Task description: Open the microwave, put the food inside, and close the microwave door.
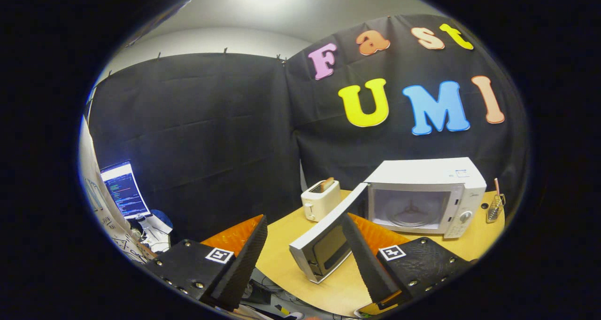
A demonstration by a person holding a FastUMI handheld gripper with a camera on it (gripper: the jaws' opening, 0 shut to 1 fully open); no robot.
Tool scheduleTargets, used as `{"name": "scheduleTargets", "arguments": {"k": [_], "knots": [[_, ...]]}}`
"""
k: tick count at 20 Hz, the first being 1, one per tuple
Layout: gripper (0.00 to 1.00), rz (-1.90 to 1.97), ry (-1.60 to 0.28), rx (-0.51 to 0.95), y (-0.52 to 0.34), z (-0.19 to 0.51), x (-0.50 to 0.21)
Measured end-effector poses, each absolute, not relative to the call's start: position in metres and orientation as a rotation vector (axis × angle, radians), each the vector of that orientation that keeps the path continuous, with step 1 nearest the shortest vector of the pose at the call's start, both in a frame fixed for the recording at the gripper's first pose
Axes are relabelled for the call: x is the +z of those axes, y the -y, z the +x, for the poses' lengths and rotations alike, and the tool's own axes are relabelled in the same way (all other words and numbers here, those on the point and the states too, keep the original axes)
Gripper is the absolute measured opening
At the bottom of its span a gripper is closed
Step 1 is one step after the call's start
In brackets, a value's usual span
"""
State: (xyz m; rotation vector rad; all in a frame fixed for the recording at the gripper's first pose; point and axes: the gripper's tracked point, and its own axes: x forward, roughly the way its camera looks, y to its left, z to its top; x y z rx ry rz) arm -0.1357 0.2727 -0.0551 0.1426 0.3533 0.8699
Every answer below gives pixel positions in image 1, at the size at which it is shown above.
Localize computer monitor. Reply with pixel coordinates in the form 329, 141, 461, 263
100, 160, 152, 220

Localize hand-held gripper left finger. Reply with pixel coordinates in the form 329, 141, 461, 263
143, 214, 269, 312

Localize white toaster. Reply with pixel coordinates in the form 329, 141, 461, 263
300, 179, 341, 222

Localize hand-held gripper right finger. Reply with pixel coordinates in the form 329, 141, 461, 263
341, 213, 475, 311

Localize white microwave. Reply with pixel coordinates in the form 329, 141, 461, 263
289, 157, 487, 284

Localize dark cables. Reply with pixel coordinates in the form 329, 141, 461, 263
239, 268, 329, 318

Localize metal wire holder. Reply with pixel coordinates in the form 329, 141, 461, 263
486, 193, 506, 224

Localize white and blue device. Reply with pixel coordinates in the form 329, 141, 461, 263
136, 210, 173, 252

